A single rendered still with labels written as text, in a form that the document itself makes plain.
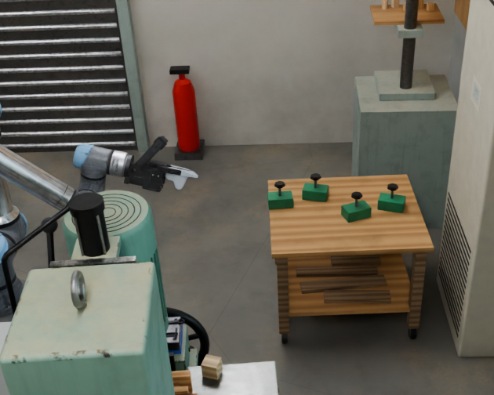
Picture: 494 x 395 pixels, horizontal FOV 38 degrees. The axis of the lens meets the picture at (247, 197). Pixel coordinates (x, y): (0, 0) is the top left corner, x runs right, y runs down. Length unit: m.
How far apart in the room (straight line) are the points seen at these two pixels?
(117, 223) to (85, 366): 0.36
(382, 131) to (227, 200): 1.07
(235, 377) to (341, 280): 1.46
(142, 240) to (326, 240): 1.63
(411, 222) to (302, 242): 0.48
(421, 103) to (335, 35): 0.98
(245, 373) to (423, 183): 2.14
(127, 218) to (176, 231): 2.57
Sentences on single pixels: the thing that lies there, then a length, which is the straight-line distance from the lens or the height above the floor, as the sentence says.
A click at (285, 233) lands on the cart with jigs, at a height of 0.53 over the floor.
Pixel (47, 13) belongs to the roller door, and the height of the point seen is 0.95.
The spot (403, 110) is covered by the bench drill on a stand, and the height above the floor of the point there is 0.70.
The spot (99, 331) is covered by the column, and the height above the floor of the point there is 1.52.
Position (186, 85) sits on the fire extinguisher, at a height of 0.51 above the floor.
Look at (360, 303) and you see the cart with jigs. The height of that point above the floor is 0.18.
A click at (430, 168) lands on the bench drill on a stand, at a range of 3.75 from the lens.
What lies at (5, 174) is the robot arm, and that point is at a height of 1.30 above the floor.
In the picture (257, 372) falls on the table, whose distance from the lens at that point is 1.88.
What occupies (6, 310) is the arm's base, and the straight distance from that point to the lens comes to 2.32.
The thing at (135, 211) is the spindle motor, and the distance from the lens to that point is 1.41.
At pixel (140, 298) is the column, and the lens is 1.17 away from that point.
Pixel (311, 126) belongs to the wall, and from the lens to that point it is 4.68.
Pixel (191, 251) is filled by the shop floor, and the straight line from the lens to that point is 3.79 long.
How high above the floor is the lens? 2.27
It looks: 33 degrees down
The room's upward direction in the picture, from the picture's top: 3 degrees counter-clockwise
